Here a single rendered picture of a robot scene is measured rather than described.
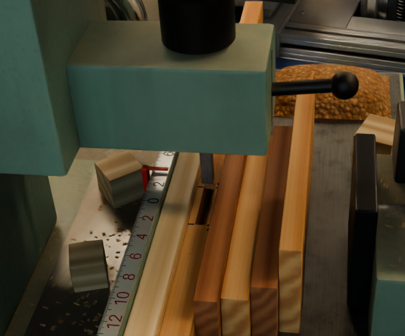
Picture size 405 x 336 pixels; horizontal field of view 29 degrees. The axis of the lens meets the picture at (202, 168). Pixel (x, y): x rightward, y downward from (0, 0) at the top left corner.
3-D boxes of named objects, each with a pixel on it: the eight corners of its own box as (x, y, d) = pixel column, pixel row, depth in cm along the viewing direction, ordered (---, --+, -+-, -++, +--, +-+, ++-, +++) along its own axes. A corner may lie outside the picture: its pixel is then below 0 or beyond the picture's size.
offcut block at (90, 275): (107, 264, 75) (102, 238, 73) (109, 288, 73) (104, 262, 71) (73, 269, 75) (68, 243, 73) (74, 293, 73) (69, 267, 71)
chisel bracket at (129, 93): (268, 175, 55) (267, 71, 50) (77, 165, 57) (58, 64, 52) (276, 118, 61) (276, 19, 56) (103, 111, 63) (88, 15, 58)
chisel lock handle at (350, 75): (357, 105, 53) (359, 81, 52) (263, 102, 54) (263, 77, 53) (357, 91, 55) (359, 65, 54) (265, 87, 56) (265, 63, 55)
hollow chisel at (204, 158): (213, 184, 60) (209, 131, 57) (201, 183, 60) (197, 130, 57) (214, 177, 61) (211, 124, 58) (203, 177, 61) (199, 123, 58)
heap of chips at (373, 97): (391, 121, 75) (393, 96, 73) (261, 116, 77) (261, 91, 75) (388, 76, 81) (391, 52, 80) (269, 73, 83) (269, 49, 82)
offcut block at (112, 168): (131, 177, 86) (127, 149, 84) (147, 195, 84) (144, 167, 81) (98, 190, 85) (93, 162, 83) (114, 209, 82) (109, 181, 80)
